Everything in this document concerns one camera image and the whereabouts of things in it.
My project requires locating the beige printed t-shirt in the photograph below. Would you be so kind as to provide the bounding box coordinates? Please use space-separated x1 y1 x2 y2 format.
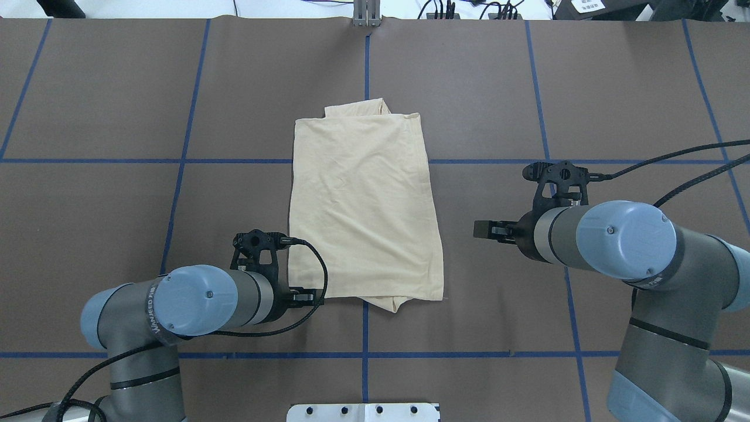
288 98 445 313

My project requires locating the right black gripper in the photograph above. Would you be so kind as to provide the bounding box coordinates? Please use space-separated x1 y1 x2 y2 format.
473 161 589 261

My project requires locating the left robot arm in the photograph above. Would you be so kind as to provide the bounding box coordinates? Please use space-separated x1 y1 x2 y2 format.
62 230 326 421

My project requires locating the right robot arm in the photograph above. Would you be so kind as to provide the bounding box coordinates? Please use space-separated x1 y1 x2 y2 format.
472 161 749 421

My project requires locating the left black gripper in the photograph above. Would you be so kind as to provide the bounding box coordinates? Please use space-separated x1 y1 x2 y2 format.
230 230 321 323

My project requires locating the aluminium frame post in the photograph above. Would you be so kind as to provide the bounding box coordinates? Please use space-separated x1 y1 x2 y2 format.
353 0 382 28

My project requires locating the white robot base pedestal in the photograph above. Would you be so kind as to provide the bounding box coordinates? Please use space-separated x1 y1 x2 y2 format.
286 401 441 421

